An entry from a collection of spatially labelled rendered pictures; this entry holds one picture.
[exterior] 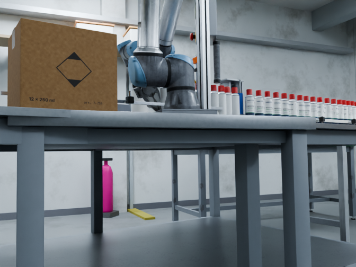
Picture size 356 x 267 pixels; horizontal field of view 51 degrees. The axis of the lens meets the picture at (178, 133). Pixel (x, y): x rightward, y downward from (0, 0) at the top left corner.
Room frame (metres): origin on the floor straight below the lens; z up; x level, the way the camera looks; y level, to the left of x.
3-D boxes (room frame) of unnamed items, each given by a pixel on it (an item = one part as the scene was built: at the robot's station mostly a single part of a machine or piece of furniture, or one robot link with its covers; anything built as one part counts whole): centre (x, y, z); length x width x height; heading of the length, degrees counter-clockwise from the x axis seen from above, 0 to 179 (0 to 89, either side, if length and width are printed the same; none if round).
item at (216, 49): (1.86, -0.20, 1.18); 0.04 x 0.04 x 0.21
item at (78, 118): (1.42, 0.15, 0.81); 0.90 x 0.90 x 0.04; 23
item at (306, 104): (2.42, -0.84, 0.98); 0.05 x 0.05 x 0.20
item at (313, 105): (2.46, -0.90, 0.98); 0.05 x 0.05 x 0.20
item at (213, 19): (1.85, -0.15, 1.38); 0.17 x 0.10 x 0.19; 179
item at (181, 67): (1.50, -0.01, 1.05); 0.13 x 0.12 x 0.14; 112
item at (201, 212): (3.89, -0.89, 0.40); 1.90 x 0.75 x 0.80; 113
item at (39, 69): (1.23, 0.39, 0.99); 0.30 x 0.24 x 0.27; 123
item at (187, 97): (1.50, -0.02, 0.93); 0.15 x 0.15 x 0.10
